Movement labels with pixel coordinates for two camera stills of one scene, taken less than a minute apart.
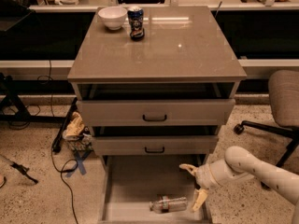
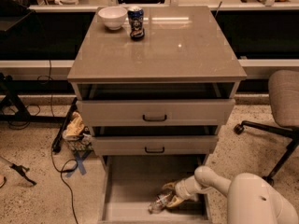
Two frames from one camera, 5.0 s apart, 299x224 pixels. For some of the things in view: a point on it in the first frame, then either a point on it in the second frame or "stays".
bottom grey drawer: x=130 y=182 stays
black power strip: x=57 y=141 stays
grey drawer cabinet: x=154 y=86 stays
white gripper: x=203 y=176 to x=181 y=189
